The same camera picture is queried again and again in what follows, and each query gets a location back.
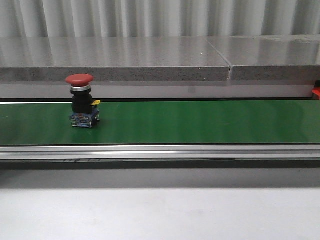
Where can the green conveyor belt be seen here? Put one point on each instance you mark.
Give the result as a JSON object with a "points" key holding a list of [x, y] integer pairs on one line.
{"points": [[166, 122]]}

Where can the white base panel under slabs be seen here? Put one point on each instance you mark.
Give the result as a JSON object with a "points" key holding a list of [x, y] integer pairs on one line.
{"points": [[160, 90]]}

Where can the grey stone slab right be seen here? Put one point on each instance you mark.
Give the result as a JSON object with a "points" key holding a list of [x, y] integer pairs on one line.
{"points": [[292, 59]]}

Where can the grey stone slab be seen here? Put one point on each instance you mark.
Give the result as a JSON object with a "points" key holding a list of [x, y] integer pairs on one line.
{"points": [[111, 59], [292, 59]]}

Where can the grey stone slab left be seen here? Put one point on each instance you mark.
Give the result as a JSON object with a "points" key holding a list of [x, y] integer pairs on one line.
{"points": [[111, 59]]}

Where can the red plastic tray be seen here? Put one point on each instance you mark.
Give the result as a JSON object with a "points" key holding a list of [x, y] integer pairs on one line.
{"points": [[316, 93]]}

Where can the aluminium conveyor side rail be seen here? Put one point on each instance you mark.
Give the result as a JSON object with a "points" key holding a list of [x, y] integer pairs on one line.
{"points": [[156, 152]]}

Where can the white corrugated wall panel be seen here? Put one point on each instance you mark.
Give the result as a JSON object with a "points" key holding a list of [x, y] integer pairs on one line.
{"points": [[158, 18]]}

